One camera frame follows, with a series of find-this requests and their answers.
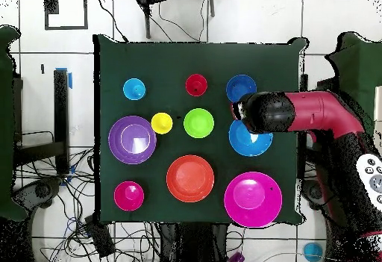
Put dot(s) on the large light blue bowl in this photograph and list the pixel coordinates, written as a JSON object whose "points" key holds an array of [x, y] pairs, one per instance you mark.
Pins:
{"points": [[247, 145]]}

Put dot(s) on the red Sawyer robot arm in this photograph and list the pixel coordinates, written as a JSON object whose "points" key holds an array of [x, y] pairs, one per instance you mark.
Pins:
{"points": [[316, 112]]}

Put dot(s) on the green bowl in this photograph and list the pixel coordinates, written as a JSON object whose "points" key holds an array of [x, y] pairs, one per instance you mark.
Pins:
{"points": [[198, 123]]}

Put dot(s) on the yellow cup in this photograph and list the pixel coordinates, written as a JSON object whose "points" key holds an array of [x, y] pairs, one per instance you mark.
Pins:
{"points": [[161, 123]]}

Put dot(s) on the orange bowl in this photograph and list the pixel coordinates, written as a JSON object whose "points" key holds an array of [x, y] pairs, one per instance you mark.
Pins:
{"points": [[190, 178]]}

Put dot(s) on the red cup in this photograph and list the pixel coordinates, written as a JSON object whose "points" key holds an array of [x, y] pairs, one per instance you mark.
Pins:
{"points": [[196, 85]]}

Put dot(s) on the purple bowl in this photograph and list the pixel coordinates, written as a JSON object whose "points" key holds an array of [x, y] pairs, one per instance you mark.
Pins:
{"points": [[132, 140]]}

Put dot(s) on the small dark blue bowl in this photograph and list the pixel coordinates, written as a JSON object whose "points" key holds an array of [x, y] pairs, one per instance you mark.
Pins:
{"points": [[238, 84]]}

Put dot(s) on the light blue cup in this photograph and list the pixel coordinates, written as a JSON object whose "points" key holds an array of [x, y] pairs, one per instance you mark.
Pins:
{"points": [[134, 89]]}

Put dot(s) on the dark green tablecloth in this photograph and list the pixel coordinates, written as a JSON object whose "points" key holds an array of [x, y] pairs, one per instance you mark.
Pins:
{"points": [[179, 62]]}

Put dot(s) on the small crimson bowl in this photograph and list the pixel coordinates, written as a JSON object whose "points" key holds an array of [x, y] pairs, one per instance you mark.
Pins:
{"points": [[129, 196]]}

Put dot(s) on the large pink bowl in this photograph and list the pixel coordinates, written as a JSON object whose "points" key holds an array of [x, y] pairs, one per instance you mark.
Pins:
{"points": [[253, 199]]}

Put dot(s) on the black tripod stand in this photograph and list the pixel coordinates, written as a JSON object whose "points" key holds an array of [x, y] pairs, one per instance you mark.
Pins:
{"points": [[147, 17]]}

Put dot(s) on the small purple object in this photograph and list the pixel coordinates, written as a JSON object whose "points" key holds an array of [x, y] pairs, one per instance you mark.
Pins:
{"points": [[236, 257]]}

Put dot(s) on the blue tape strip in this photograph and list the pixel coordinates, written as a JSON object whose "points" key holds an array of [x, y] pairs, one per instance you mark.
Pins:
{"points": [[70, 80]]}

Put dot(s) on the black power strip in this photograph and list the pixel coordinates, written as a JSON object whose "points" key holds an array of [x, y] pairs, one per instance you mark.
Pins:
{"points": [[100, 238]]}

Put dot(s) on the blue disc on floor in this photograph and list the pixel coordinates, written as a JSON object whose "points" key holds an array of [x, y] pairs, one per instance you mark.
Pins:
{"points": [[313, 252]]}

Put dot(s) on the side table with green cloth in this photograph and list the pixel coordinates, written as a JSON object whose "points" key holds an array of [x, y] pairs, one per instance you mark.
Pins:
{"points": [[6, 124], [364, 71]]}

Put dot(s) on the white boxes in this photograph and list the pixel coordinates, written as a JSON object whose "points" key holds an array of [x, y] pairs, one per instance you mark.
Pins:
{"points": [[379, 100]]}

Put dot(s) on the black metal frame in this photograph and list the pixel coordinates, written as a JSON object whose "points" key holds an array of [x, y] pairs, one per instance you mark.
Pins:
{"points": [[61, 118], [303, 83]]}

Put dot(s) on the dark square floor frame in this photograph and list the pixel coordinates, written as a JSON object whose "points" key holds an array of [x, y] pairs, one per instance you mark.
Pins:
{"points": [[85, 14]]}

